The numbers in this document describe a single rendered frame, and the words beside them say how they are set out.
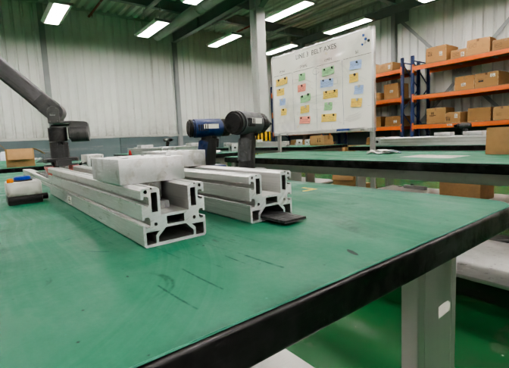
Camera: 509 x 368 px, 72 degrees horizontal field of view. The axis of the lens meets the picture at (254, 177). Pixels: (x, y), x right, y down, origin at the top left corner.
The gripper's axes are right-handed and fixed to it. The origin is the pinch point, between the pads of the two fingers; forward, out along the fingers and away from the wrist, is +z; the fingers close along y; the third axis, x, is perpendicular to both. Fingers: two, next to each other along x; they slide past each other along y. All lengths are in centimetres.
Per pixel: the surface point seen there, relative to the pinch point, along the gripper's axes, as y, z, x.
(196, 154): 21, -9, -56
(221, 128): 40, -16, -40
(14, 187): -15.8, -3.0, -24.0
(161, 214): -3, -3, -88
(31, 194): -12.1, -0.7, -24.0
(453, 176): 154, 11, -64
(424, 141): 342, 3, 40
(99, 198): -6, -3, -67
